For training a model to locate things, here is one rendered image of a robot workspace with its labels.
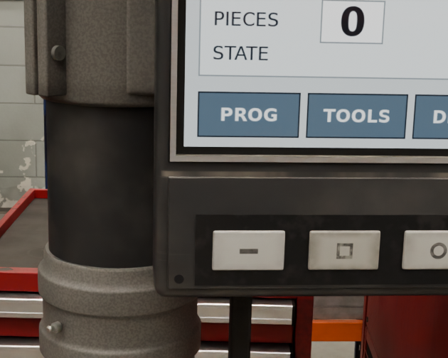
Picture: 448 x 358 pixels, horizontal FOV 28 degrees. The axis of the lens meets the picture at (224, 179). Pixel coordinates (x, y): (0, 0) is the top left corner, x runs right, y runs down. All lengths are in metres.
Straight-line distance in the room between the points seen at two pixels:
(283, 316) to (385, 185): 0.79
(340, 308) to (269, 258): 2.41
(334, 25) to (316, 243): 0.11
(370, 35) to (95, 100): 0.19
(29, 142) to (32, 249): 3.89
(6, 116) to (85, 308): 4.71
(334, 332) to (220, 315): 1.64
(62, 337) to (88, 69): 0.18
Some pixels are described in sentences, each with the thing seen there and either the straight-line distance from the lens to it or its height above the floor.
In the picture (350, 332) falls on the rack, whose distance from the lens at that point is 2.87.
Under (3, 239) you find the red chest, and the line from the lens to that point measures 1.48.
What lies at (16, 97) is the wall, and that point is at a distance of 5.26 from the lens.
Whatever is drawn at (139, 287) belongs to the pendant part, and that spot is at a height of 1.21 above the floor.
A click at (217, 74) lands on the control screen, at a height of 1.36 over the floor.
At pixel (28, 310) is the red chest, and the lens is 1.27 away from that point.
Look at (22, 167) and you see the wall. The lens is 5.33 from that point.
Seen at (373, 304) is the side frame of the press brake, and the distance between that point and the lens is 1.68.
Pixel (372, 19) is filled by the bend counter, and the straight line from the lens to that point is 0.45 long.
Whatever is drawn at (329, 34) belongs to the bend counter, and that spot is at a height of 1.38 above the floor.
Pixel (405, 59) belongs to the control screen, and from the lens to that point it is 0.46.
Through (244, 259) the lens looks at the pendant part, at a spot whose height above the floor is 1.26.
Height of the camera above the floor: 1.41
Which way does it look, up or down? 13 degrees down
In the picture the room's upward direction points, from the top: 2 degrees clockwise
